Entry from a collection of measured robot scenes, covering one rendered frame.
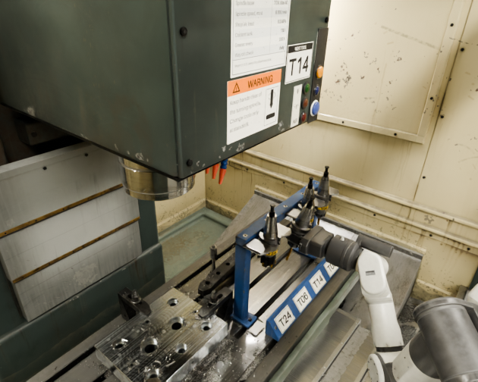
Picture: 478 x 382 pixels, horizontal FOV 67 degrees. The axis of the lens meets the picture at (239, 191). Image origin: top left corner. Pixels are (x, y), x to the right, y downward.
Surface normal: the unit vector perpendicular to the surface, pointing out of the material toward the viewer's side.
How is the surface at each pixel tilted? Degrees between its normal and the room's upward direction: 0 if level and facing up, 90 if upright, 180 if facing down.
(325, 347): 7
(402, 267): 24
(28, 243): 90
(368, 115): 90
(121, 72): 90
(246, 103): 90
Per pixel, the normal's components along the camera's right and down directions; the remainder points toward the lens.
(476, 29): -0.62, 0.36
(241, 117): 0.78, 0.32
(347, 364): 0.11, -0.92
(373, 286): -0.49, -0.24
